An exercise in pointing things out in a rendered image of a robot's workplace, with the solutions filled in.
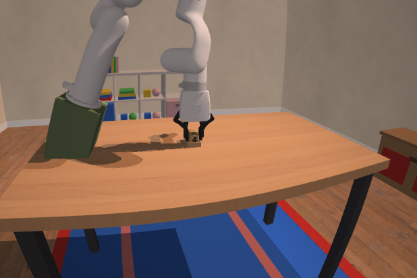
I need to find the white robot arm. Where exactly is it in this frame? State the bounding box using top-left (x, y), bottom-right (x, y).
top-left (62, 0), bottom-right (211, 109)

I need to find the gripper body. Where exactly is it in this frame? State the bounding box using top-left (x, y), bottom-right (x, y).
top-left (179, 90), bottom-right (211, 122)

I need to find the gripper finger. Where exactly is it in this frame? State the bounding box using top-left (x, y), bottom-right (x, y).
top-left (173, 111), bottom-right (189, 142)
top-left (198, 114), bottom-right (215, 140)

